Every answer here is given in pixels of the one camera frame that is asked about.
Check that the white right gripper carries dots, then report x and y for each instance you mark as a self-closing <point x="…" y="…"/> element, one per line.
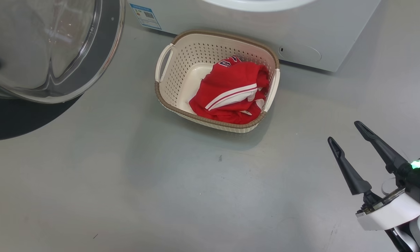
<point x="388" y="217"/>

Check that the red and white striped garment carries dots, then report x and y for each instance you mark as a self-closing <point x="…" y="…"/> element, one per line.
<point x="234" y="75"/>

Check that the round black glass washer door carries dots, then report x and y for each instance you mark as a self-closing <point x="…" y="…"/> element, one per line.
<point x="101" y="56"/>

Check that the white washing machine body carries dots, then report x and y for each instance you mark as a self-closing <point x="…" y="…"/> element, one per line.
<point x="300" y="31"/>

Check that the cream perforated laundry basket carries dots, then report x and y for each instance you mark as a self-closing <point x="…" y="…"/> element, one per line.
<point x="182" y="84"/>

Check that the blue energy label sticker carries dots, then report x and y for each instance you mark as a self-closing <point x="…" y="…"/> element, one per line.
<point x="145" y="15"/>

